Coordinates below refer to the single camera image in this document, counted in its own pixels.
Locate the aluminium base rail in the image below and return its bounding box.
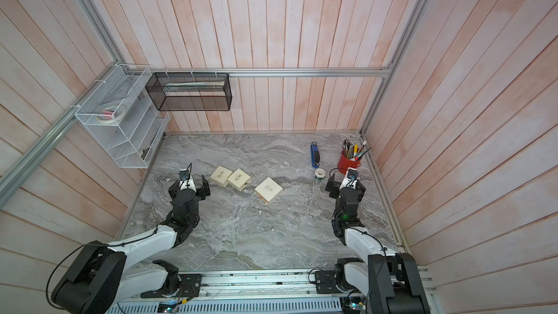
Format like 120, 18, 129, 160
109, 268, 435, 313

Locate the black mesh basket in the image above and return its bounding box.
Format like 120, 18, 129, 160
145, 72, 233, 112

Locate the pens bundle in cup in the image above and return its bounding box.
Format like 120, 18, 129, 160
341, 139, 369, 161

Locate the small tape roll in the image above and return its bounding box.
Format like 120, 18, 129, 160
314, 168, 327, 180

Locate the cream drawer jewelry box front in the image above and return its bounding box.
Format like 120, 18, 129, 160
210, 166, 233, 188

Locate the white wire shelf rack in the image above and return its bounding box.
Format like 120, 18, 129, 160
75, 64, 170, 169

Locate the aluminium frame horizontal bar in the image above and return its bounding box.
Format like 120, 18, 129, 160
147, 66, 391, 78

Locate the tape roll in rack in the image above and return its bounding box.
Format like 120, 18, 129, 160
94, 105, 126, 124

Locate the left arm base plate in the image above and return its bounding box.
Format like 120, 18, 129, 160
140, 273, 202, 299

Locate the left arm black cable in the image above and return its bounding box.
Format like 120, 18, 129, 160
45, 162, 193, 311

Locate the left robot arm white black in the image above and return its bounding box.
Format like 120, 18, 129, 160
45, 170, 211, 313

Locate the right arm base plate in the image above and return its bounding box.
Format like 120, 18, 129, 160
312, 270, 350, 295

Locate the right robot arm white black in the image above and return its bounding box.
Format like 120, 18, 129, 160
325, 169, 430, 313

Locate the red pen cup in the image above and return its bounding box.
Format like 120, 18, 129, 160
337, 151, 361, 174

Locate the blue stapler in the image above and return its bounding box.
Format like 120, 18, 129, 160
310, 142, 321, 169

